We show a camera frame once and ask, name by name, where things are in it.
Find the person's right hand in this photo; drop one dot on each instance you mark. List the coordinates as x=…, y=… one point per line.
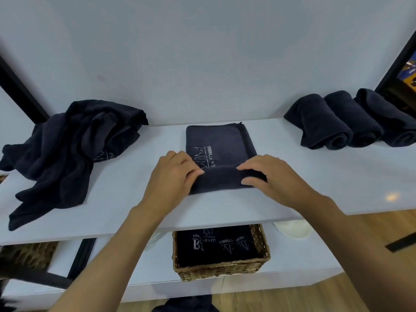
x=282, y=181

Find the person's left hand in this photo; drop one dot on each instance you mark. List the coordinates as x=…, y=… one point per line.
x=169, y=185

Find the dark navy printed towel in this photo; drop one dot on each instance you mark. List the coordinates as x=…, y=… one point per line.
x=354, y=116
x=390, y=123
x=217, y=139

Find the plain dark navy towel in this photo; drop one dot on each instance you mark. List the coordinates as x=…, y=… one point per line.
x=318, y=123

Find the woven wicker basket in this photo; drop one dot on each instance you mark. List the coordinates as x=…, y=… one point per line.
x=224, y=271

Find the heap of dark navy towels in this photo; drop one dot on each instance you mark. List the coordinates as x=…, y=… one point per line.
x=65, y=149

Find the person's left forearm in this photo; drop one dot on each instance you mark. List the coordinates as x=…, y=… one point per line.
x=107, y=266

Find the person's right forearm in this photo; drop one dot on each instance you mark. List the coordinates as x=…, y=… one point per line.
x=364, y=250

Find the person's dark clothing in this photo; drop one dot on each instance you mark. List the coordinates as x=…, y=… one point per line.
x=188, y=305

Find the black metal shelf leg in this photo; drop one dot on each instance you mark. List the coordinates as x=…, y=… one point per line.
x=81, y=258

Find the black metal bar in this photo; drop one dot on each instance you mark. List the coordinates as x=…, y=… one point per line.
x=401, y=243

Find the large wicker hamper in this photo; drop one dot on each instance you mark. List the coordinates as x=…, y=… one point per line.
x=29, y=255

